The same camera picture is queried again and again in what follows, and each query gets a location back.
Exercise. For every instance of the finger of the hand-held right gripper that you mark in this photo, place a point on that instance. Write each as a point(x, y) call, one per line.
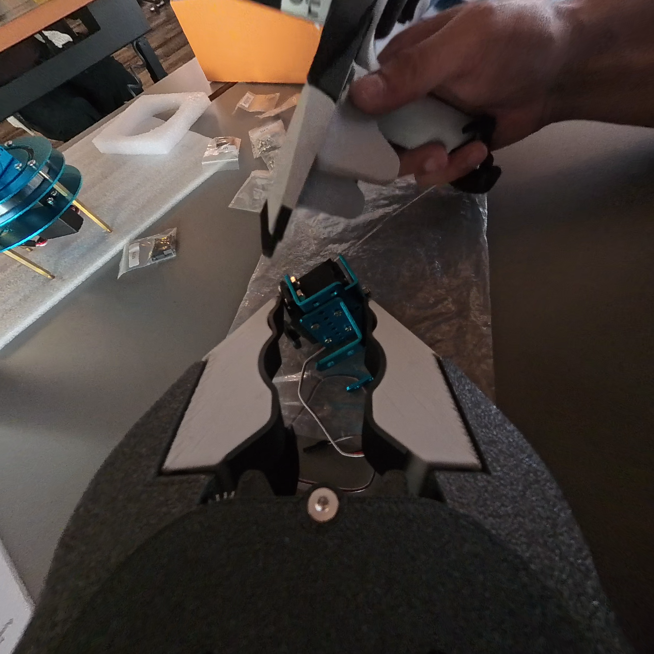
point(357, 148)
point(306, 143)

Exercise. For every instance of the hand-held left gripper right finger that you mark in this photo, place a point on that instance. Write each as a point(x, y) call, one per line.
point(429, 408)

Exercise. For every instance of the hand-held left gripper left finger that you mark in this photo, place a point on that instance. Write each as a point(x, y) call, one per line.
point(219, 408)

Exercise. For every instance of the blue servo bracket assembly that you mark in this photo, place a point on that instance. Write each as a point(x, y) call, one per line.
point(327, 322)

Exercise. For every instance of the blue toy robot arm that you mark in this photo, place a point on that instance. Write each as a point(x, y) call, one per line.
point(30, 204)

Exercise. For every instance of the person's right forearm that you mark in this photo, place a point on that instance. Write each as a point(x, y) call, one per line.
point(613, 56)

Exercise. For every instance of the grey desk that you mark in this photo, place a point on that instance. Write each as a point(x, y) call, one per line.
point(127, 368)

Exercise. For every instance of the person's right hand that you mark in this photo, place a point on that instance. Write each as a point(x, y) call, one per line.
point(485, 66)

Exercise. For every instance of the pile of small screw bags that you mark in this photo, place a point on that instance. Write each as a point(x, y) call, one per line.
point(265, 135)

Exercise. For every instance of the orange cardboard box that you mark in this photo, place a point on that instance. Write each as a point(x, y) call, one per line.
point(245, 41)

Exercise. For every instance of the large clear plastic bag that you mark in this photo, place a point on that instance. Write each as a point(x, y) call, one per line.
point(434, 265)

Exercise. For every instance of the small bag of black parts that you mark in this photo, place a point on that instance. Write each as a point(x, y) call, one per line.
point(153, 250)

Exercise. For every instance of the white foam block with hole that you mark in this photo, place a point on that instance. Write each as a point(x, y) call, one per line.
point(117, 140)

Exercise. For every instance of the white foam sheet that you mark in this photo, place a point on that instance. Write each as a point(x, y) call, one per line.
point(102, 189)

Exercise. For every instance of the background desk with dark frame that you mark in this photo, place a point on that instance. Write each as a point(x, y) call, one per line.
point(122, 20)

